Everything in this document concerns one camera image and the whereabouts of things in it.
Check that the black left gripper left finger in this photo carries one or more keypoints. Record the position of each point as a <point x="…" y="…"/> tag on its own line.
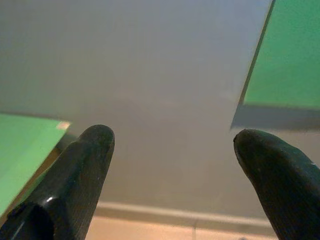
<point x="70" y="180"/>

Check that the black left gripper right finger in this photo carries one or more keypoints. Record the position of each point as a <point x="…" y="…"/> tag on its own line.
<point x="282" y="175"/>

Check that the green board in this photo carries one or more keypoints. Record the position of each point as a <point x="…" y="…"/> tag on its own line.
<point x="22" y="150"/>
<point x="292" y="55"/>

